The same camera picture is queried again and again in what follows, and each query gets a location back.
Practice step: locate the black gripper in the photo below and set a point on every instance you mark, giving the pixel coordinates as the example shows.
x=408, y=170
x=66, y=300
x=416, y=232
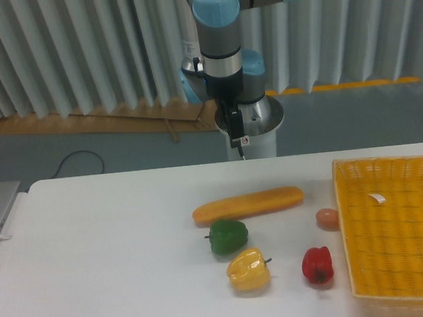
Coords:
x=225, y=90

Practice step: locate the long orange baguette bread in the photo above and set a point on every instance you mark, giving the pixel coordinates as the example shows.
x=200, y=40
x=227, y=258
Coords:
x=248, y=205

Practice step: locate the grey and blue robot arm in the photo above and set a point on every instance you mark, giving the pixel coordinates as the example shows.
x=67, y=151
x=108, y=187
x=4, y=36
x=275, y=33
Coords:
x=220, y=51

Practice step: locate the white label in basket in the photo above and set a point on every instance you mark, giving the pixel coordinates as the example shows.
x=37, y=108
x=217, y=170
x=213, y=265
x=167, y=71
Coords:
x=377, y=197

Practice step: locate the yellow woven basket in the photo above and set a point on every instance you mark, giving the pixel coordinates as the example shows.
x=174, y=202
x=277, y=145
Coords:
x=383, y=244

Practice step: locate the brown cardboard sheet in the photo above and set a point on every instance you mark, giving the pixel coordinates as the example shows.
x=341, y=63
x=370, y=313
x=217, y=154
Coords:
x=177, y=117

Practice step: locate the green bell pepper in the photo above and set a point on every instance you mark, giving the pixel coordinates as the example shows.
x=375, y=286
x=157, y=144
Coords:
x=227, y=236

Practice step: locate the brown egg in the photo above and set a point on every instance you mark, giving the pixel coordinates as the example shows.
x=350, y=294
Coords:
x=327, y=218

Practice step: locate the yellow bell pepper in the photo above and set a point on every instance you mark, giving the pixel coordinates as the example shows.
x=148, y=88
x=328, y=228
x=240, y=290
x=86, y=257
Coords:
x=248, y=271

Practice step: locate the red bell pepper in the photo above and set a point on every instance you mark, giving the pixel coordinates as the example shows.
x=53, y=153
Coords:
x=317, y=265

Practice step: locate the white pleated curtain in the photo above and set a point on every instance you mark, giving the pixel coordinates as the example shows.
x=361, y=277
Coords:
x=61, y=56

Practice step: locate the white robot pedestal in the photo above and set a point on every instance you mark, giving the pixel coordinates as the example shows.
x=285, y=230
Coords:
x=261, y=121

